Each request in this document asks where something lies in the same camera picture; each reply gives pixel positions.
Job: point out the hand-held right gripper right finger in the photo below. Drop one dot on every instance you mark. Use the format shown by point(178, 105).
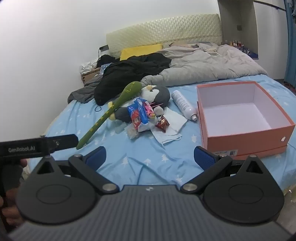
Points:
point(203, 158)

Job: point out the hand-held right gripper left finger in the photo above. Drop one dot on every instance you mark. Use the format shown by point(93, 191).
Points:
point(97, 158)

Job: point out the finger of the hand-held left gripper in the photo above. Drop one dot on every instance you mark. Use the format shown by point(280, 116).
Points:
point(64, 141)

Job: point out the clear plastic wrapper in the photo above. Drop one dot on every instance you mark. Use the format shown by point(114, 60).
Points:
point(132, 133)

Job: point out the pink cardboard box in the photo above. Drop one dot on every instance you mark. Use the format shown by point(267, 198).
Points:
point(233, 120)

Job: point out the blue cloth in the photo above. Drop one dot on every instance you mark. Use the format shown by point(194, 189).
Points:
point(137, 109)

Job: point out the pink yellow small trinket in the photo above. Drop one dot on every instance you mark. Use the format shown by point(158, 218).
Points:
point(149, 111)

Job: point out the person's left hand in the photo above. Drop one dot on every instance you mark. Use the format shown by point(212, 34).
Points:
point(10, 213)

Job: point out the blue face mask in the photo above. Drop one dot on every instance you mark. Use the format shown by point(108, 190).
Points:
point(170, 138)

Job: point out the blue star-print bed sheet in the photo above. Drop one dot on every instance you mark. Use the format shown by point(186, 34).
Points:
point(143, 162)

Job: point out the white tissue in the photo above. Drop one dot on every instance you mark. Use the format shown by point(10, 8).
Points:
point(174, 119)

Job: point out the green plush stick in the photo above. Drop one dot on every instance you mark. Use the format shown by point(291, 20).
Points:
point(111, 109)

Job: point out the red cartoon snack packet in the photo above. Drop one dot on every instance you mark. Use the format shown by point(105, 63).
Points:
point(138, 124)

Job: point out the dark grey blanket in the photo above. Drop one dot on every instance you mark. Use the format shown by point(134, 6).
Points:
point(85, 91)

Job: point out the red-brown candy wrapper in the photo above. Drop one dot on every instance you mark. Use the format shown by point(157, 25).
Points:
point(162, 123)

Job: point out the white spray bottle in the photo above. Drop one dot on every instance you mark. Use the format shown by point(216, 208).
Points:
point(182, 103)

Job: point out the wooden nightstand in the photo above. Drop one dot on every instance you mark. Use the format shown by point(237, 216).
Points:
point(89, 77)

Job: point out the white crumpled cloth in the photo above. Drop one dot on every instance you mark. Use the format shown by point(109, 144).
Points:
point(89, 66)

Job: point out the grey penguin plush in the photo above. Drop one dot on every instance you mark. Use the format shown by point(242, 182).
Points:
point(157, 93)

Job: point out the blue white small pouch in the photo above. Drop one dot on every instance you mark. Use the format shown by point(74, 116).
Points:
point(105, 67)

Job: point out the black clothing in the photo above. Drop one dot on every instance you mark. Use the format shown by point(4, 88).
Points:
point(124, 74)

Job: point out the black bag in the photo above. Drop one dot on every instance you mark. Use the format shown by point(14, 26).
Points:
point(106, 59)

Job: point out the grey duvet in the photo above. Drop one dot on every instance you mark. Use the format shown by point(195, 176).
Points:
point(203, 64)

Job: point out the yellow pillow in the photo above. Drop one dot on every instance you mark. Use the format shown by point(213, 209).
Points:
point(138, 52)

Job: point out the row of small bottles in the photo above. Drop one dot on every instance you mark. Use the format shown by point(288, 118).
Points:
point(240, 46)

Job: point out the cream quilted headboard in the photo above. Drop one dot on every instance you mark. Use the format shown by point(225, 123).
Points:
point(161, 30)

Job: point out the blue curtain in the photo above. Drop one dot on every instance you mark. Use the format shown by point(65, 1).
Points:
point(290, 46)

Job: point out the black curtain rod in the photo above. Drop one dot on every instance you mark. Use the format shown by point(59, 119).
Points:
point(272, 5)

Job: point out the dark wall switch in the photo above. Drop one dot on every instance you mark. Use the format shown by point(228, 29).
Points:
point(239, 27)

